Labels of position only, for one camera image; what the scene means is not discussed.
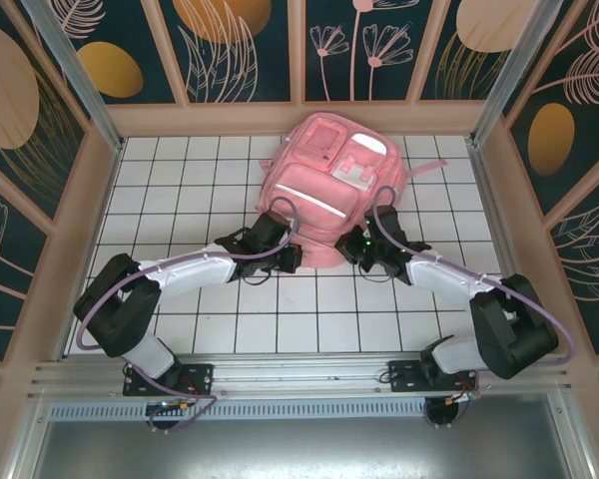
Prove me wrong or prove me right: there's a pink backpack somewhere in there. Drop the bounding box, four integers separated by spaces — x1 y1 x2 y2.
256 112 449 269

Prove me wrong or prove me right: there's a small circuit board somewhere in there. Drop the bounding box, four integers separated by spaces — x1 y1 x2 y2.
144 398 194 416

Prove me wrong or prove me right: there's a grey metal sheet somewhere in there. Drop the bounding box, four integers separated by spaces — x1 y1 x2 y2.
9 393 595 479

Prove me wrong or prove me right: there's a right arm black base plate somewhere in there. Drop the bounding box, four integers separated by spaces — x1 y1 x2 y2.
387 358 480 396

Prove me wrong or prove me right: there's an aluminium mounting rail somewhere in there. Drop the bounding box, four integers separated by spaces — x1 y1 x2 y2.
27 351 573 400

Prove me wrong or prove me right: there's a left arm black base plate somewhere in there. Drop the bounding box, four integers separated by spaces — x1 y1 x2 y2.
123 362 215 398

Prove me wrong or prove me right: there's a slotted grey cable duct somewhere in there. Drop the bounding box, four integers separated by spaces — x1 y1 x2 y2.
47 401 433 421

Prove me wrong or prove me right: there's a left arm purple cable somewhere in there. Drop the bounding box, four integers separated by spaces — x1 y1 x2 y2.
76 197 300 433

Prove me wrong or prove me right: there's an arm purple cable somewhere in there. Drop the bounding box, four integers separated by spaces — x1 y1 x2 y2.
371 186 577 430
76 197 300 433

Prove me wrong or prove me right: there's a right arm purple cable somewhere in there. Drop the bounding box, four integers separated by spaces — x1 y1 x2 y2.
371 186 577 430

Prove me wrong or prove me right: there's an aluminium corner post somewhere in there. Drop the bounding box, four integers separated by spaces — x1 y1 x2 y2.
19 0 127 152
471 0 565 146

